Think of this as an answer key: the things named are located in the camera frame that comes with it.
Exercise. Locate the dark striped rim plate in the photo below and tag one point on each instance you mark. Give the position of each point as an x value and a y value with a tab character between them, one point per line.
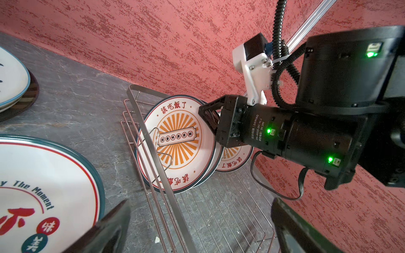
25	102

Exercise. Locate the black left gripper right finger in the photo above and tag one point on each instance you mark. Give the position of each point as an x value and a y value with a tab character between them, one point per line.
295	235

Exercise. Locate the strawberry pattern white plate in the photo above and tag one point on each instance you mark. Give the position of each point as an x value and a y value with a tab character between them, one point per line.
15	79

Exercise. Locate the red patterned white plate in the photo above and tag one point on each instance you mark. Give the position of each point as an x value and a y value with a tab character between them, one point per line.
218	153

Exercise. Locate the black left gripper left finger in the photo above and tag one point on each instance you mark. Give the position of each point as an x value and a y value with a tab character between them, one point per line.
108	235

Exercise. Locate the orange sunburst white plate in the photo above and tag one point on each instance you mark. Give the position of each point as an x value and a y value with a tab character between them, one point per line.
184	143

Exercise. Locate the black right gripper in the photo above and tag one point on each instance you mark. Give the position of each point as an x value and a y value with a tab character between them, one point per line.
226	117

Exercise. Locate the aluminium right corner post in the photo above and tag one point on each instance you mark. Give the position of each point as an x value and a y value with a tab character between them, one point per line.
311	21

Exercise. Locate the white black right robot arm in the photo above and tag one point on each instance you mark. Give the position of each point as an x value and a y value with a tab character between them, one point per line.
335	103

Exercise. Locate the red rimmed white plate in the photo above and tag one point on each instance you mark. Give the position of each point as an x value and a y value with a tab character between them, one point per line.
51	195

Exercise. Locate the chrome wire dish rack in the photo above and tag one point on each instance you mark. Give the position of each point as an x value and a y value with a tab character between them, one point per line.
228	213

